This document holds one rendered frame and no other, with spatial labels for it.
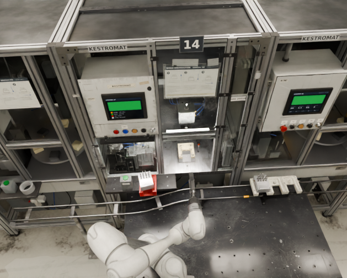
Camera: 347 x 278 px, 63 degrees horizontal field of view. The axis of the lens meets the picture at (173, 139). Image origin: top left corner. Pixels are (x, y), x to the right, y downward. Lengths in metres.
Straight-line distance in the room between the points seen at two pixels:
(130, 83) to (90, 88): 0.23
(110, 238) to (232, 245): 1.09
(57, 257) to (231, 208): 1.74
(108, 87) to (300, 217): 1.74
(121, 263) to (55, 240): 1.92
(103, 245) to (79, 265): 1.63
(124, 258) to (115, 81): 0.91
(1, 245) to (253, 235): 2.43
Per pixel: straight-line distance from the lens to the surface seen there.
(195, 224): 1.73
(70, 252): 3.11
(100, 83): 1.64
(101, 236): 1.43
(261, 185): 2.25
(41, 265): 3.16
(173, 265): 1.87
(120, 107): 1.71
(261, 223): 2.37
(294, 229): 2.42
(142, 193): 2.11
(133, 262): 1.37
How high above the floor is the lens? 2.73
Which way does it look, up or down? 47 degrees down
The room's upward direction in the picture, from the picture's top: 2 degrees counter-clockwise
